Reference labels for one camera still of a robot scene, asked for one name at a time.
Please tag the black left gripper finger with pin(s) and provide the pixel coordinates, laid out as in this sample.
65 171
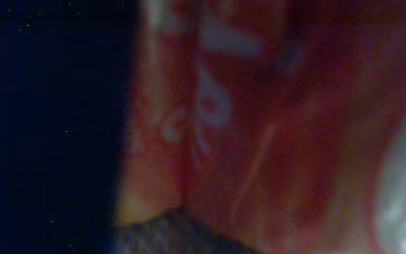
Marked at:
64 78

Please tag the yoghurt cup multipack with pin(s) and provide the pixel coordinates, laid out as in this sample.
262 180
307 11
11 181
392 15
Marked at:
266 127

